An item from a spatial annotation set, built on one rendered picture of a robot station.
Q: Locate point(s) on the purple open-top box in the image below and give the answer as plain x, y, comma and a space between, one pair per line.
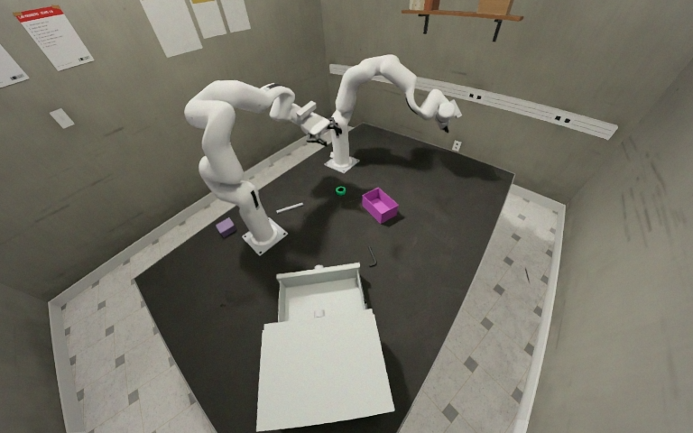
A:
382, 207

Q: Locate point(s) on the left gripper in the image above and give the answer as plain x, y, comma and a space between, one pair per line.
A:
441, 125

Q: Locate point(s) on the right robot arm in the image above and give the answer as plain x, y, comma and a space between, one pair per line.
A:
220, 163

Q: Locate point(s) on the small purple block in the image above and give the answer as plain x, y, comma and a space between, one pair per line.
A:
226, 227

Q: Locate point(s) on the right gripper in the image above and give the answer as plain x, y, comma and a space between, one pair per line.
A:
317, 125

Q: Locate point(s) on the grey cabinet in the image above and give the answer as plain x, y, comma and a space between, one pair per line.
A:
316, 368

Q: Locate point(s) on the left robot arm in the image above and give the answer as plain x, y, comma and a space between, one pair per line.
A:
402, 78

